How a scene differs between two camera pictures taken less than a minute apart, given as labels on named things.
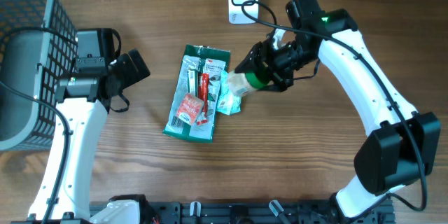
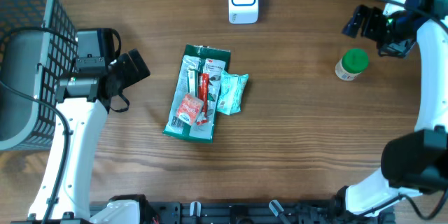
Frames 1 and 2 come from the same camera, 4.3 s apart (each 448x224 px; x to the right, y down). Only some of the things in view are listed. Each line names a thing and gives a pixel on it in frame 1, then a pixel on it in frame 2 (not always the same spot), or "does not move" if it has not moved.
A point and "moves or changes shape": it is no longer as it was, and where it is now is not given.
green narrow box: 192,82 does not move
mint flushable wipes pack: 228,102 does not move
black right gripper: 264,54 to 369,16
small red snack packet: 190,109 does not move
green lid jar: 239,84 moves or changes shape
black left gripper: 127,61 does not move
